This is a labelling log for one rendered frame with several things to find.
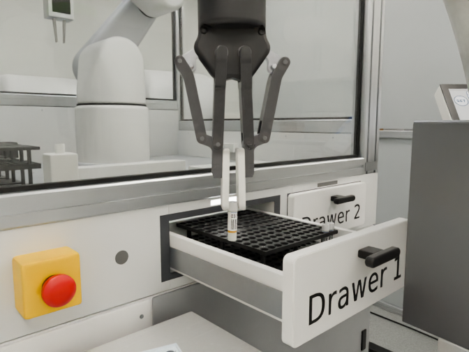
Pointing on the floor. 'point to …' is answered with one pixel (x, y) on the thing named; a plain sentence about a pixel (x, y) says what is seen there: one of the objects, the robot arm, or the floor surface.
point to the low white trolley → (183, 332)
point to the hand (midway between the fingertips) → (232, 177)
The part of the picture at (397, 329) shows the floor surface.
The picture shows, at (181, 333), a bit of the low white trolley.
